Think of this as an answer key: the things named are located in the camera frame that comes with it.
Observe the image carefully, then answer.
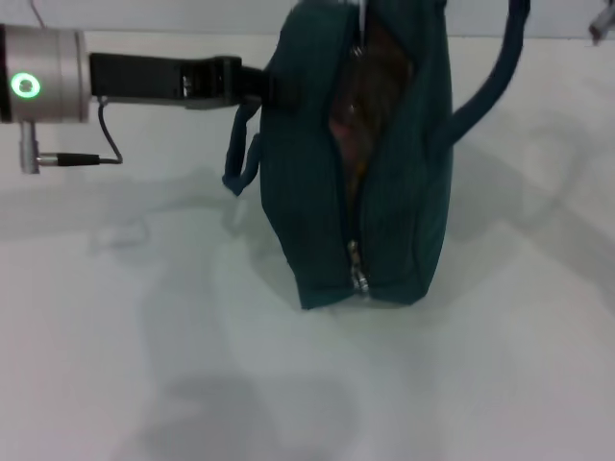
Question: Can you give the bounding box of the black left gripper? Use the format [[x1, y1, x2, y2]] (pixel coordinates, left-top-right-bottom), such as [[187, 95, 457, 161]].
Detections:
[[88, 52, 302, 112]]

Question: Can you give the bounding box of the clear plastic food container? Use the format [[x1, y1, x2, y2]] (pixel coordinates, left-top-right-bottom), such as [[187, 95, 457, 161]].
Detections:
[[338, 18, 415, 121]]

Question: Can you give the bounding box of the dark teal fabric bag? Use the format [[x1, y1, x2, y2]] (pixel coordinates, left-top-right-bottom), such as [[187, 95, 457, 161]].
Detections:
[[221, 0, 532, 311]]

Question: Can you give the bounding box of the left arm connector cable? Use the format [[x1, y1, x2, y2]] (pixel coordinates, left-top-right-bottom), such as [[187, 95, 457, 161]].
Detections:
[[18, 94, 124, 175]]

